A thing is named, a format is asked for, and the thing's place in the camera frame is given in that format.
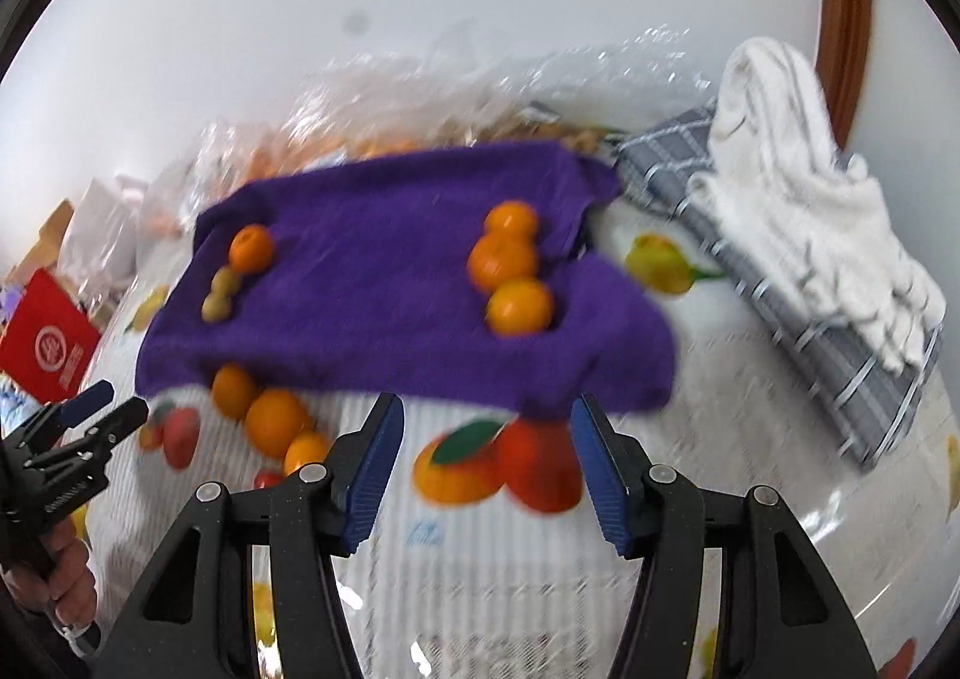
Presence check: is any grey checked cloth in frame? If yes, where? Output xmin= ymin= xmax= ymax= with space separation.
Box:
xmin=611 ymin=100 xmax=944 ymax=474

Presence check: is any pile of brown longans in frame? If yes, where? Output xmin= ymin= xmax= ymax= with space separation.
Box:
xmin=517 ymin=116 xmax=608 ymax=155

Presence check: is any crumpled clear plastic bag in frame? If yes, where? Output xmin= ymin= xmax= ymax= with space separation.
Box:
xmin=427 ymin=23 xmax=713 ymax=140

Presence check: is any red paper bag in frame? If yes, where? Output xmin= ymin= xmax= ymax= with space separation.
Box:
xmin=0 ymin=269 xmax=102 ymax=404

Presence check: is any white plastic bag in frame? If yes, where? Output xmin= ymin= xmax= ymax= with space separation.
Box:
xmin=58 ymin=176 xmax=151 ymax=298

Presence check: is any small orange mandarin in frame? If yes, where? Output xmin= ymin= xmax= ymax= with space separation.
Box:
xmin=466 ymin=231 xmax=541 ymax=294
xmin=211 ymin=364 xmax=260 ymax=420
xmin=229 ymin=223 xmax=276 ymax=275
xmin=486 ymin=276 xmax=556 ymax=339
xmin=283 ymin=430 xmax=335 ymax=477
xmin=484 ymin=200 xmax=541 ymax=238
xmin=245 ymin=388 xmax=312 ymax=459

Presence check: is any purple towel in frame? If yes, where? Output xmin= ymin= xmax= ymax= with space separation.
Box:
xmin=135 ymin=140 xmax=680 ymax=421

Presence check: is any person's left hand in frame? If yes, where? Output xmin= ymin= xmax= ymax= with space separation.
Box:
xmin=11 ymin=521 xmax=98 ymax=627

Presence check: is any brown wooden door frame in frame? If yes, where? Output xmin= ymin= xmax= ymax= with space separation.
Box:
xmin=814 ymin=0 xmax=875 ymax=148

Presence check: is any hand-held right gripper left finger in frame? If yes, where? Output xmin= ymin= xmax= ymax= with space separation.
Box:
xmin=94 ymin=392 xmax=406 ymax=679

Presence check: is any fruit print tablecloth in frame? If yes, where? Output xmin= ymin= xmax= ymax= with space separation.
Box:
xmin=71 ymin=199 xmax=960 ymax=679

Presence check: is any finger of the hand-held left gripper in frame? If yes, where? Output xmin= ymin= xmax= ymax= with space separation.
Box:
xmin=58 ymin=380 xmax=115 ymax=427
xmin=45 ymin=398 xmax=149 ymax=470

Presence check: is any white striped towel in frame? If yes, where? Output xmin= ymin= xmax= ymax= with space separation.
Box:
xmin=686 ymin=38 xmax=947 ymax=374

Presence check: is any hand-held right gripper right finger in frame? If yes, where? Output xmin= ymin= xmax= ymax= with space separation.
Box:
xmin=571 ymin=394 xmax=860 ymax=679

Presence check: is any wooden chair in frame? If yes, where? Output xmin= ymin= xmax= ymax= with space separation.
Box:
xmin=7 ymin=199 xmax=76 ymax=275

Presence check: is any clear plastic bag of oranges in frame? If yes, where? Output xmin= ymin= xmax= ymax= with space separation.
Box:
xmin=285 ymin=53 xmax=451 ymax=163
xmin=142 ymin=120 xmax=301 ymax=230

